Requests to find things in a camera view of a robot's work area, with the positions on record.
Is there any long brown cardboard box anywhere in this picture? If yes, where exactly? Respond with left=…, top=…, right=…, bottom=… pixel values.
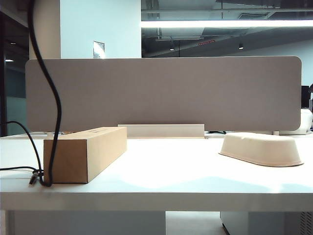
left=43, top=126, right=128, bottom=184

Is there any grey fabric desk divider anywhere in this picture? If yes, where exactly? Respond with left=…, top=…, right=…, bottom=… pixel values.
left=24, top=56, right=302, bottom=133

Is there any black monitor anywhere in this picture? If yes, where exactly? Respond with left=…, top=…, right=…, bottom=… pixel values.
left=301, top=85, right=310, bottom=109

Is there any aluminium divider base rail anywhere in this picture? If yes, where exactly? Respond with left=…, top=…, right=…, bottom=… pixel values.
left=30, top=131, right=66, bottom=137

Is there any framed wall notice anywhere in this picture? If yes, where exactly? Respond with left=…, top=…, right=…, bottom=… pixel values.
left=92, top=41, right=106, bottom=59

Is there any white cable tray flap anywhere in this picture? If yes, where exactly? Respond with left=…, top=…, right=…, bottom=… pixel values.
left=117, top=123, right=205, bottom=140

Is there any white rounded appliance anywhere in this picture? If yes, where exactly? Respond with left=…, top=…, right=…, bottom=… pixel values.
left=278, top=109, right=313, bottom=136

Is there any beige pulp tray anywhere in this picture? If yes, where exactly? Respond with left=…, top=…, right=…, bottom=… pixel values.
left=218, top=132, right=305, bottom=168

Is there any white cabinet under desk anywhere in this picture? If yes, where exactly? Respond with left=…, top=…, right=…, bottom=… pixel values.
left=220, top=211, right=313, bottom=235

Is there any long ceiling light strip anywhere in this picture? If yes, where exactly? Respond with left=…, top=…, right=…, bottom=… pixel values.
left=140, top=20, right=313, bottom=28

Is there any white desk leg panel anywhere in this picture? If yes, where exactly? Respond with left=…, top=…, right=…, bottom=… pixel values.
left=4, top=210, right=166, bottom=235

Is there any black USB charging cable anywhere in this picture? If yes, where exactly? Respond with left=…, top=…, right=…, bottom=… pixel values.
left=0, top=0, right=63, bottom=188

